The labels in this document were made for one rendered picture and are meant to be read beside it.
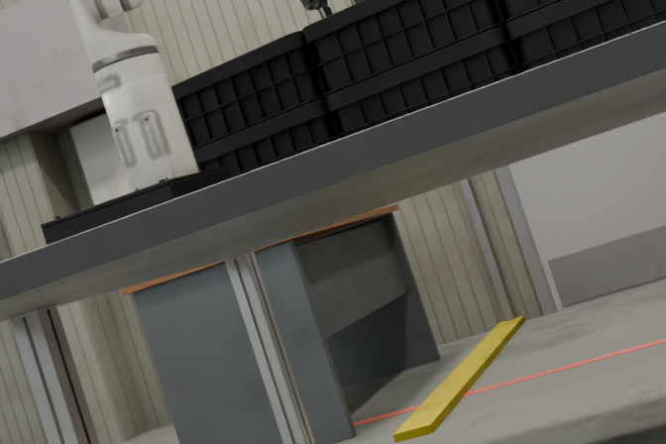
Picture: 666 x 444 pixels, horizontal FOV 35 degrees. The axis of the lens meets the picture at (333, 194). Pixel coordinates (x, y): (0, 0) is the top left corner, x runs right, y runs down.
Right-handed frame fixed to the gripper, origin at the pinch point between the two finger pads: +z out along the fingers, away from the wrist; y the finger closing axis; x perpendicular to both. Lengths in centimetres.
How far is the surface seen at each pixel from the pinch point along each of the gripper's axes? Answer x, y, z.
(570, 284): 297, -121, 86
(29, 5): 216, -285, -146
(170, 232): -74, 12, 30
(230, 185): -71, 20, 28
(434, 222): 289, -167, 34
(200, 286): 110, -157, 24
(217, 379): 108, -164, 54
